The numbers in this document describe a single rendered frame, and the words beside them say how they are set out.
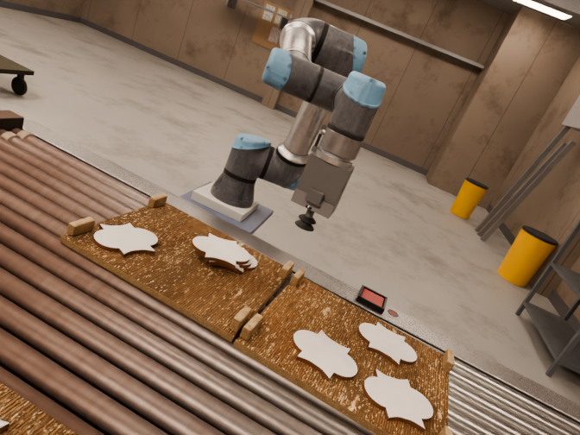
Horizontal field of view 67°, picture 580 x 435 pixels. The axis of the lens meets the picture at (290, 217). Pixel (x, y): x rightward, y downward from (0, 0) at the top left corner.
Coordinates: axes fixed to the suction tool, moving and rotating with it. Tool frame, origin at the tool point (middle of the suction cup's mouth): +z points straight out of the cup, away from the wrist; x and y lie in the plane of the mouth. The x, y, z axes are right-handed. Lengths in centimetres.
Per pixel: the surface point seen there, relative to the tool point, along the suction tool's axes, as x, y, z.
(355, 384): -13.7, 22.4, 18.5
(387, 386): -10.8, 28.1, 17.5
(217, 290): -8.2, -10.3, 18.5
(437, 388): -1.6, 38.9, 18.5
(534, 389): 23, 66, 21
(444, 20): 881, -28, -175
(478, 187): 633, 140, 58
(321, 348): -10.1, 14.1, 17.5
